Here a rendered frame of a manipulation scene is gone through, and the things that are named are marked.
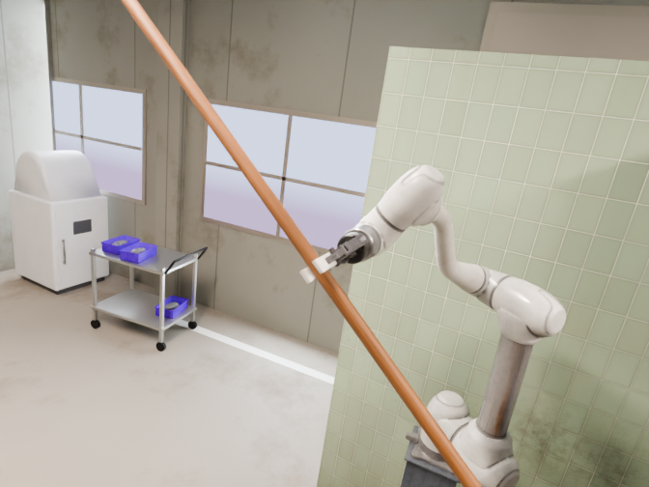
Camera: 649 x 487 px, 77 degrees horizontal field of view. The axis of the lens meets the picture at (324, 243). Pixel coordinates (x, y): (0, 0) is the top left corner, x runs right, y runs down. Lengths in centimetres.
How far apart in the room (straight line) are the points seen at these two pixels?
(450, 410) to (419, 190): 99
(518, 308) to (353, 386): 132
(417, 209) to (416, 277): 108
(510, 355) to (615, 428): 91
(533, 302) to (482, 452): 57
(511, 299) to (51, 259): 464
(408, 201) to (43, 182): 447
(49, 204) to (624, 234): 474
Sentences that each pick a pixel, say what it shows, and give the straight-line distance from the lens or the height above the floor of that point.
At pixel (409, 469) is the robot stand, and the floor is 95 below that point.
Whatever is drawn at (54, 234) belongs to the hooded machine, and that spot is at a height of 72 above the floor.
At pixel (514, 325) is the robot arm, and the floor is 172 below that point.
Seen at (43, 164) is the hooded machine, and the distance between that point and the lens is 514.
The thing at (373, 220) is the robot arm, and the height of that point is 201.
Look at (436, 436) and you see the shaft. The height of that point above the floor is 170.
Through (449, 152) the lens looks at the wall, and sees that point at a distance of 196.
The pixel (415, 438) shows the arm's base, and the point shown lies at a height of 103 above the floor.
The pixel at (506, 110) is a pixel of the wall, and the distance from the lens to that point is 194.
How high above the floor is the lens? 225
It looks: 17 degrees down
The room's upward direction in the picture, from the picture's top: 8 degrees clockwise
